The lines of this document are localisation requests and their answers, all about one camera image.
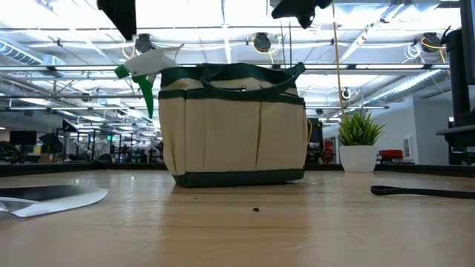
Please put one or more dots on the black aluminium table frame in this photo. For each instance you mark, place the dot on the black aluminium table frame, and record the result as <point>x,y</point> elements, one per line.
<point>37,168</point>

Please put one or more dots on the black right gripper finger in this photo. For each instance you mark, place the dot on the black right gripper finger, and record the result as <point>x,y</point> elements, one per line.
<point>297,7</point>

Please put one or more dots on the red cabinet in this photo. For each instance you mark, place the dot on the red cabinet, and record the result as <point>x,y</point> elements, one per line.
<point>390,154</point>

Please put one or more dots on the green spray bottle white nozzle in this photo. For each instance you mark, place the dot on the green spray bottle white nozzle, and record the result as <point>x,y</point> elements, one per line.
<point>148,63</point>

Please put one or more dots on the cream and green canvas bag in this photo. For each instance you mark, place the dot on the cream and green canvas bag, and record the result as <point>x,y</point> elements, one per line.
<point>222,141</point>

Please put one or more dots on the black cabinet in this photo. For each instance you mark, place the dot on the black cabinet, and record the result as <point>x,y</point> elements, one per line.
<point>315,141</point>

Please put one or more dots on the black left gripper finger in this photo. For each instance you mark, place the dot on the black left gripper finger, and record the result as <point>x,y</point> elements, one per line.
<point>120,15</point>

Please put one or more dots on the black desk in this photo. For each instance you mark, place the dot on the black desk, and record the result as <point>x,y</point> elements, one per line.
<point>460,139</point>

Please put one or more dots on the artificial plant white pot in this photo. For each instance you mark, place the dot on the artificial plant white pot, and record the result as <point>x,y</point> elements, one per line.
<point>358,157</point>

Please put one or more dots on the computer monitor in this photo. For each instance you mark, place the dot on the computer monitor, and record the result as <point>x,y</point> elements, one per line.
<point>458,74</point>

